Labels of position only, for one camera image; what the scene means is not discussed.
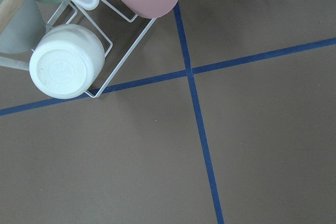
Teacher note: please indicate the white cup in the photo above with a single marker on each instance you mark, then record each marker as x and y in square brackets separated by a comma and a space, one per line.
[66, 61]

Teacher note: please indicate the pale grey cup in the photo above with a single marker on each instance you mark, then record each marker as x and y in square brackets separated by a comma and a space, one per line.
[24, 31]

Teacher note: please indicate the white wire cup rack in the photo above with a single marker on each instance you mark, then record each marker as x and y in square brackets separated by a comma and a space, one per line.
[21, 60]

